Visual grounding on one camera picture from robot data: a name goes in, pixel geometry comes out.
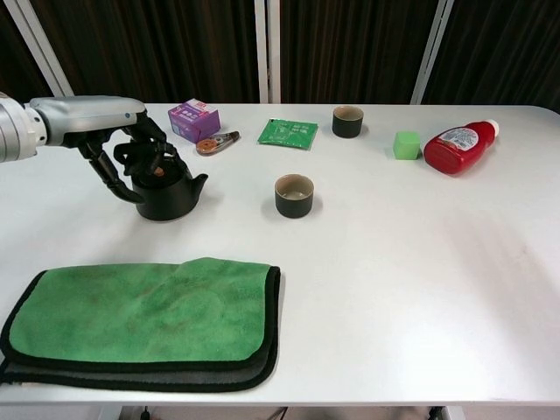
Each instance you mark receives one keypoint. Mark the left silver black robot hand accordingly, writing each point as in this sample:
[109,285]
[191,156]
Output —
[87,116]

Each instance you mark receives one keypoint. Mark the black pleated curtain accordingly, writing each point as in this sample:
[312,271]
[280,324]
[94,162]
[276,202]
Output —
[153,44]

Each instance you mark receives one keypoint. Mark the small purple carton box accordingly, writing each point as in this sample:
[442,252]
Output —
[192,120]

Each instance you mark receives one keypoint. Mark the brown correction tape dispenser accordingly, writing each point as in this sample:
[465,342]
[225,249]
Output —
[205,147]

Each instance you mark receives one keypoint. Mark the green printed sachet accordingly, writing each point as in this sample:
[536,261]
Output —
[286,133]

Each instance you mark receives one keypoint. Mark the green towel with black edge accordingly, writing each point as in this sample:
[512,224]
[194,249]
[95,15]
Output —
[131,315]

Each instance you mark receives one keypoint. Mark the light green cube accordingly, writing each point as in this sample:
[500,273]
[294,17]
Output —
[407,149]

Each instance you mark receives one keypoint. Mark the red ketchup squeeze bottle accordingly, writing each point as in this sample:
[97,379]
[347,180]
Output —
[455,153]

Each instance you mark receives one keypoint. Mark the white metal frame post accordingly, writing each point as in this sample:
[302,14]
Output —
[431,52]
[262,52]
[44,52]

